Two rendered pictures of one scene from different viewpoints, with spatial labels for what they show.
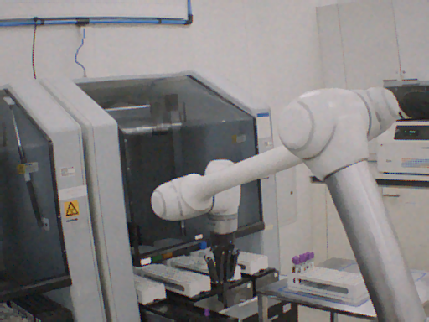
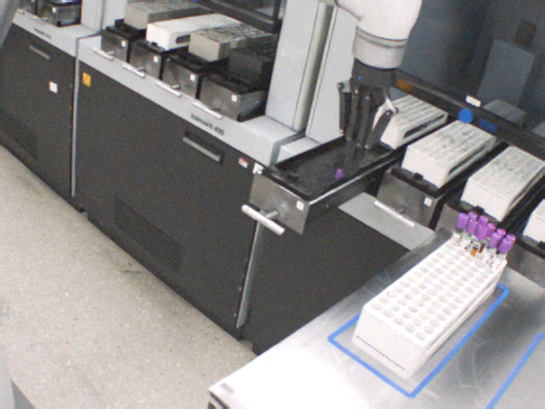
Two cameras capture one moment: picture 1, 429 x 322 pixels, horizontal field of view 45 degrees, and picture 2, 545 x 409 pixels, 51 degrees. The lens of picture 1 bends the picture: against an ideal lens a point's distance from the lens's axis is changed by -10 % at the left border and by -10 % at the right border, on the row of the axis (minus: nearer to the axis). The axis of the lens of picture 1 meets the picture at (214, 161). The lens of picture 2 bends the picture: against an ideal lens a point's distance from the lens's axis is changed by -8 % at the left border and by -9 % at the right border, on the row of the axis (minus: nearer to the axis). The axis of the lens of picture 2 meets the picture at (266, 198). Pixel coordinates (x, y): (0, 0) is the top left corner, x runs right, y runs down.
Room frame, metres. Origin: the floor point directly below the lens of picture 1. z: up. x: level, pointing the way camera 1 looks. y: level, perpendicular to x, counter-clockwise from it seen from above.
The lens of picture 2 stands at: (1.29, -0.96, 1.39)
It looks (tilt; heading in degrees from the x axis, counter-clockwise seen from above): 31 degrees down; 77
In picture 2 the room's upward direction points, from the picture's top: 12 degrees clockwise
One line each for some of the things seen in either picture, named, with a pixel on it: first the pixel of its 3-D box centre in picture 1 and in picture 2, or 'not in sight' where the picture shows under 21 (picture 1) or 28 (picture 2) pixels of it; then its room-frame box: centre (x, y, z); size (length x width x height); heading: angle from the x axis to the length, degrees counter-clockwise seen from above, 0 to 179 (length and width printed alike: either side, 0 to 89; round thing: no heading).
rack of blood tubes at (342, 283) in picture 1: (328, 283); (436, 297); (1.72, -0.35, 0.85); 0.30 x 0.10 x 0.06; 40
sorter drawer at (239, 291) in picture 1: (183, 277); (515, 185); (2.16, 0.16, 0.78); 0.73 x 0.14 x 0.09; 43
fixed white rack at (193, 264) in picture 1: (204, 271); (505, 182); (2.06, 0.07, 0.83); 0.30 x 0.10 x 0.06; 43
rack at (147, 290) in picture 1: (130, 287); (408, 119); (1.90, 0.34, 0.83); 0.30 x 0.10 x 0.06; 43
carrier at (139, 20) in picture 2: not in sight; (138, 18); (1.20, 0.86, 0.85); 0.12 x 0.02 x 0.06; 133
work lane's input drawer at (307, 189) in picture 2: (162, 312); (366, 156); (1.77, 0.22, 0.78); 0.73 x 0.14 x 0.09; 43
